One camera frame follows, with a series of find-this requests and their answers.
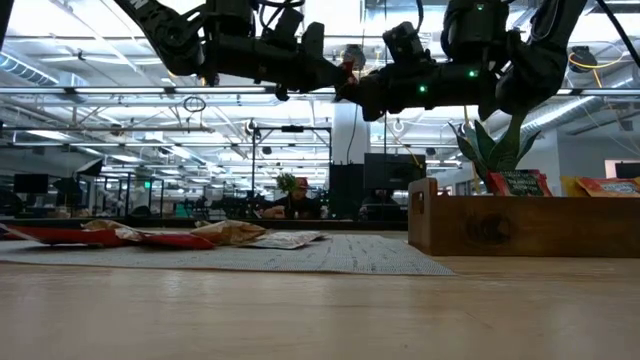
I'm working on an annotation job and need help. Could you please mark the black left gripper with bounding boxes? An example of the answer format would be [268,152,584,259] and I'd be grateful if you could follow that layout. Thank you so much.
[259,22,357,102]

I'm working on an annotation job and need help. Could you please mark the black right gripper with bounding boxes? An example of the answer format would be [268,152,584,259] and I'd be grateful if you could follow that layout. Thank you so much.
[335,60,484,123]

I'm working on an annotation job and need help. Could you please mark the wooden tea organizer box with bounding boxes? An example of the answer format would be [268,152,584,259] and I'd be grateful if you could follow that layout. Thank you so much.
[407,177,640,260]

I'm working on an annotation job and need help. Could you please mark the black monitor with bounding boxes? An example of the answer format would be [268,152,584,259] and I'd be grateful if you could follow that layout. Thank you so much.
[363,152,428,191]

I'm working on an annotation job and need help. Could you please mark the person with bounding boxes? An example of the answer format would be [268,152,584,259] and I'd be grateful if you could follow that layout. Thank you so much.
[358,188,404,222]
[260,176,327,221]

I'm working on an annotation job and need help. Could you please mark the small background plant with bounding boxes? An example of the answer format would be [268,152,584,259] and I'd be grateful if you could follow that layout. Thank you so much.
[274,172,301,195]

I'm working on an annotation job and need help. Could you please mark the green snake plant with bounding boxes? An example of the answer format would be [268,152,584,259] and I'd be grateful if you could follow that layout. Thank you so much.
[448,112,543,174]

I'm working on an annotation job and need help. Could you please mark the grey woven placemat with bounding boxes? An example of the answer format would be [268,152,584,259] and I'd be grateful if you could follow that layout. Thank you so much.
[0,233,455,276]

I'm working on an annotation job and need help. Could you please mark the ceiling cable reel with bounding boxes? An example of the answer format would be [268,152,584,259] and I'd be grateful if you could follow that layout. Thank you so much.
[342,43,369,71]
[568,44,599,66]

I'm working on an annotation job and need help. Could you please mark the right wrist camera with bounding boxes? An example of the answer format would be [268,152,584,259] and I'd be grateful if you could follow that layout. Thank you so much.
[382,20,427,65]

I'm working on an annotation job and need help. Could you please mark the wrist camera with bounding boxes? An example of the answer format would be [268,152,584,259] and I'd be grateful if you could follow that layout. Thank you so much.
[382,20,427,65]
[272,7,305,50]

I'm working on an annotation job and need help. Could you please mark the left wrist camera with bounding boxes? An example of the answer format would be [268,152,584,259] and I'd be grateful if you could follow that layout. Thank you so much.
[272,7,305,50]

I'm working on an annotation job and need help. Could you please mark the black background station frame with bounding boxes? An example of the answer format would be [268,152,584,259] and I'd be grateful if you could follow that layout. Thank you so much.
[249,124,335,221]

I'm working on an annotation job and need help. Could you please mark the black aluminium table frame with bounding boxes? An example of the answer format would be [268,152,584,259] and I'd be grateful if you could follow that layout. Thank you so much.
[0,217,411,233]

